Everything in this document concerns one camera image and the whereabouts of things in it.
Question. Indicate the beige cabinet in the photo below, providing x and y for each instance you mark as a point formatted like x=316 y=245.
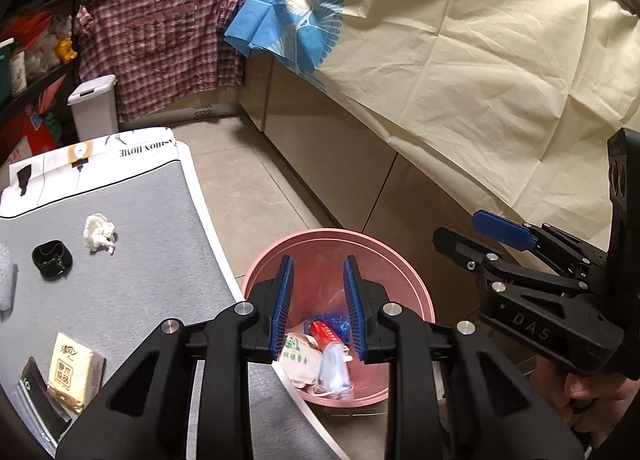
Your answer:
x=320 y=140

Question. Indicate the clear plastic packet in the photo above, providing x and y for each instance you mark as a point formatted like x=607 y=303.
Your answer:
x=335 y=370

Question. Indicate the blue patterned cloth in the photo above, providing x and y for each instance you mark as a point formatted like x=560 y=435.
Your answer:
x=280 y=5

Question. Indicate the beige tissue packet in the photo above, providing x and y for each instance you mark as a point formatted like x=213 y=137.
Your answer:
x=72 y=370

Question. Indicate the beige cloth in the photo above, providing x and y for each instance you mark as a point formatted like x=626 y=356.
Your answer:
x=475 y=65

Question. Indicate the red paper bag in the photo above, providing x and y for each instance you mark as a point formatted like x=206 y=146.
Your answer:
x=35 y=130

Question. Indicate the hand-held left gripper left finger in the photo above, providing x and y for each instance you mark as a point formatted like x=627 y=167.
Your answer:
x=282 y=310

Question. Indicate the grey table mat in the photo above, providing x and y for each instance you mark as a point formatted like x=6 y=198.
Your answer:
x=150 y=250

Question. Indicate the white printed table cover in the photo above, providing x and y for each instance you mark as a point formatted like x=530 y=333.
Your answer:
x=140 y=145

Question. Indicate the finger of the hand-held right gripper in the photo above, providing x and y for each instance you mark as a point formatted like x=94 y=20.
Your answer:
x=457 y=245
x=500 y=227

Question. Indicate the black band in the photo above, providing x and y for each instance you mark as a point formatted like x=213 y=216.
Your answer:
x=52 y=272

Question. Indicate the red packet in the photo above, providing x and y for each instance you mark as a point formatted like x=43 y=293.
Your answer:
x=327 y=332

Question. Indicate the person's right hand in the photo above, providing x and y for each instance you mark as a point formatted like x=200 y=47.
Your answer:
x=600 y=397

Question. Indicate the black foil wrapper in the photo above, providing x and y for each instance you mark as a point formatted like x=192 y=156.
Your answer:
x=37 y=405

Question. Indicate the yellow toy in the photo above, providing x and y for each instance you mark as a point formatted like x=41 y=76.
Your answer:
x=66 y=50

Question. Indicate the green storage box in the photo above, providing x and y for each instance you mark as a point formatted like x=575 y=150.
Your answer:
x=5 y=75

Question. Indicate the white tissue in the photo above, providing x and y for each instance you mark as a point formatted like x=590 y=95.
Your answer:
x=97 y=232

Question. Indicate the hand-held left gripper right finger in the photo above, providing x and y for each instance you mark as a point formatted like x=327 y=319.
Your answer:
x=352 y=310

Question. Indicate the pink plastic bin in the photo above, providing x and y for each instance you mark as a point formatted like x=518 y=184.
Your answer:
x=320 y=247

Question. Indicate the white lidded bin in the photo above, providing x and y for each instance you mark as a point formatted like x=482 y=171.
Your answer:
x=95 y=110

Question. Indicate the plaid shirt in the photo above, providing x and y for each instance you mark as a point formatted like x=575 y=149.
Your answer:
x=160 y=50

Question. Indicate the white paper bag green print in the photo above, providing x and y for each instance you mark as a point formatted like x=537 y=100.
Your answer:
x=300 y=360

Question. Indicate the blue plastic bag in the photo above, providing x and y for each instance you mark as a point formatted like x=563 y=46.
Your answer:
x=340 y=324

